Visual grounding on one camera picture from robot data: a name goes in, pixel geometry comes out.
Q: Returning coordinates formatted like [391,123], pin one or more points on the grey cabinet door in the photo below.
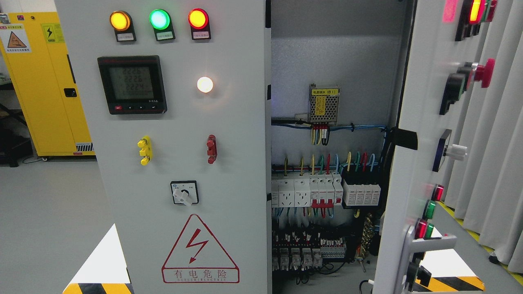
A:
[443,35]
[232,191]

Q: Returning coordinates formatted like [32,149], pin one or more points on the red terminal connector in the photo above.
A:
[211,149]

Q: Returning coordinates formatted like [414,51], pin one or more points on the metal mesh power supply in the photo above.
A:
[323,103]

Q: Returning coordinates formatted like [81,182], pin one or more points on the white lit indicator lamp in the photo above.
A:
[205,84]

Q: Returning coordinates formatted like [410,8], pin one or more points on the black white surge protector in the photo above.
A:
[361,188]

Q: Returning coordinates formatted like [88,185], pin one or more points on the lower relay terminal row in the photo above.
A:
[306,247]

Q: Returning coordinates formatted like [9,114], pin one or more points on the yellow terminal connector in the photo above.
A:
[145,145]

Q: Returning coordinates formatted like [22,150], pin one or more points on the red electric hazard sticker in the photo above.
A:
[198,257]

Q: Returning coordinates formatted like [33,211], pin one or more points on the red indicator lamp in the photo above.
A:
[199,23]

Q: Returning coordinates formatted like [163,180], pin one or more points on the black digital power meter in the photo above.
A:
[133,84]

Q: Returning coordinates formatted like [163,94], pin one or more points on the green indicator lamp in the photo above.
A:
[162,25]

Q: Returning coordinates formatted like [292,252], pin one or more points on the amber indicator lamp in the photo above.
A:
[122,24]

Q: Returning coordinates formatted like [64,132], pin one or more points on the red emergency stop button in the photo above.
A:
[459,82]

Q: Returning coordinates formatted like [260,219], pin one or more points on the yellow safety cabinet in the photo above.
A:
[36,55]

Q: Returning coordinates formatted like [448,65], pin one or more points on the white DIN rail sockets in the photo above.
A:
[316,191]

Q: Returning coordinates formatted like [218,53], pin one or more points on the black rotary selector switch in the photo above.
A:
[184,192]

